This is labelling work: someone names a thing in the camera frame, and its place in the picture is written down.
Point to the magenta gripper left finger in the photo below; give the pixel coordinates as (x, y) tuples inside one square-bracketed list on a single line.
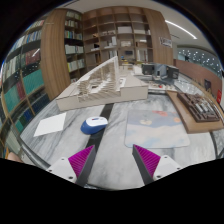
[(76, 168)]

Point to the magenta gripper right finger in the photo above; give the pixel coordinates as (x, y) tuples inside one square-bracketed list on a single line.
[(153, 167)]

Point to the pastel patterned mouse pad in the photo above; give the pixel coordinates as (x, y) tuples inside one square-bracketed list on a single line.
[(155, 129)]

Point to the blue and white computer mouse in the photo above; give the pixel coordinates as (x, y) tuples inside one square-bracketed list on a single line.
[(93, 125)]

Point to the white paper sheet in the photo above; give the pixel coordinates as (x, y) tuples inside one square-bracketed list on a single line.
[(50, 125)]

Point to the brown architectural model on board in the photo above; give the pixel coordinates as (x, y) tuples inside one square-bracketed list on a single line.
[(196, 112)]

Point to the white architectural model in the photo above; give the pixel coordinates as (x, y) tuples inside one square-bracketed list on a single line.
[(104, 84)]

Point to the grey building model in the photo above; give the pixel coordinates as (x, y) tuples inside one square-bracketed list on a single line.
[(161, 71)]

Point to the wooden bookshelf wall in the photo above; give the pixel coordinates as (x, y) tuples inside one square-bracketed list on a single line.
[(62, 46)]

